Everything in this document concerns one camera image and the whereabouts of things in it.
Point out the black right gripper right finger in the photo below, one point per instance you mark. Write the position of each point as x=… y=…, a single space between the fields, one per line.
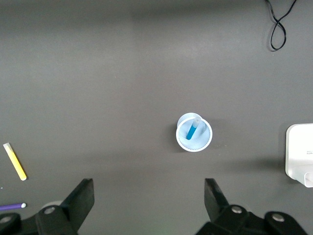
x=215 y=203

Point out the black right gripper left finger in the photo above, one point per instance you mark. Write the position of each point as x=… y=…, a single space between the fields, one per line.
x=78 y=203

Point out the blue marker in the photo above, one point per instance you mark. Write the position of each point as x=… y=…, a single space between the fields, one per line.
x=192 y=131

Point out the light blue plastic cup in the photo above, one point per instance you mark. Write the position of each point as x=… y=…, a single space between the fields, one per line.
x=194 y=144

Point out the purple marker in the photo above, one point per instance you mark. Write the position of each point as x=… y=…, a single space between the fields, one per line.
x=11 y=206

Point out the yellow marker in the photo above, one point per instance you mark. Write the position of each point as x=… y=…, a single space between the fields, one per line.
x=15 y=161

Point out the white box device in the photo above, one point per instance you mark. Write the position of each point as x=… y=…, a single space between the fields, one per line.
x=299 y=154

